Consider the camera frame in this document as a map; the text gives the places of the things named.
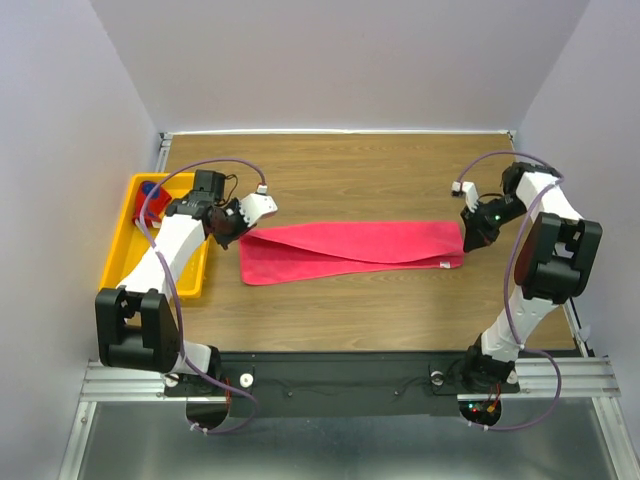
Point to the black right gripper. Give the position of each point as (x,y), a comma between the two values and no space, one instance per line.
(477,235)

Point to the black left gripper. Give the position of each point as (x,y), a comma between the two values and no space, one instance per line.
(234,206)

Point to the red and blue patterned towel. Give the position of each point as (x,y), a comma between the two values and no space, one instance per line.
(156,206)

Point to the pink towel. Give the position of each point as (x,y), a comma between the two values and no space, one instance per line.
(270,256)

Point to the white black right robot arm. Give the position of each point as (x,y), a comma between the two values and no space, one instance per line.
(550,262)

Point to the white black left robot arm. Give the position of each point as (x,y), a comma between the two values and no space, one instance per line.
(138,319)

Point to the yellow plastic tray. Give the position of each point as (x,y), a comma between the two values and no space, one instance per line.
(190,283)

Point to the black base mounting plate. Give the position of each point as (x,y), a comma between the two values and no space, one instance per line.
(240,404)

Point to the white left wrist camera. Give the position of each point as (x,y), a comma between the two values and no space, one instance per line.
(256,207)

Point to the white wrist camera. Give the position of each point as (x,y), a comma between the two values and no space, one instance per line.
(467,191)
(256,207)

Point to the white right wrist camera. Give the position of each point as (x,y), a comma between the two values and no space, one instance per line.
(467,191)

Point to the aluminium front frame rail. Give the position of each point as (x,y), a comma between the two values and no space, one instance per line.
(532,378)

